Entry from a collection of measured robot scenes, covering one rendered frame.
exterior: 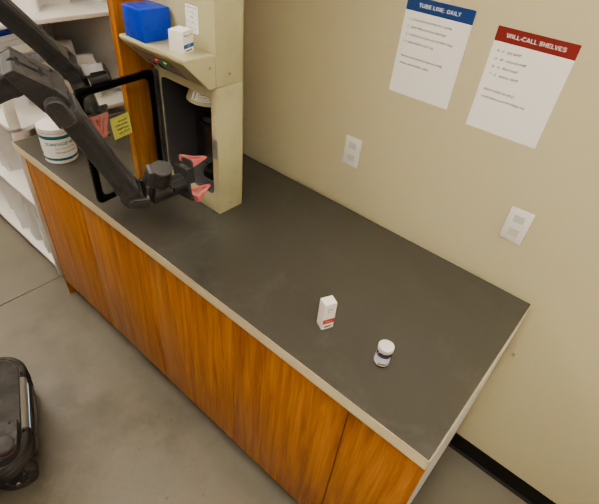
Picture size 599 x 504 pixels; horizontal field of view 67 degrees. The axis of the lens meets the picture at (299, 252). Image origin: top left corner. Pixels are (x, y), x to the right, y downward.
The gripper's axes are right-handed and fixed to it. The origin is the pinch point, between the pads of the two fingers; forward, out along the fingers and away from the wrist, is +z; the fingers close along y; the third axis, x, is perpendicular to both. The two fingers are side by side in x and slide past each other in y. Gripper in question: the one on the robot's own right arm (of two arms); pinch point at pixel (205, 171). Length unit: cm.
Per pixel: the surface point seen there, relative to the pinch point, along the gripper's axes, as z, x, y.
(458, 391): 5, -90, -36
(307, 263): 14.5, -30.0, -29.4
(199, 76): 5.9, 4.8, 26.7
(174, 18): 12.2, 22.0, 39.5
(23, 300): -38, 131, -106
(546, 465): 55, -118, -107
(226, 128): 15.8, 7.0, 7.7
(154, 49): 1.0, 18.1, 33.1
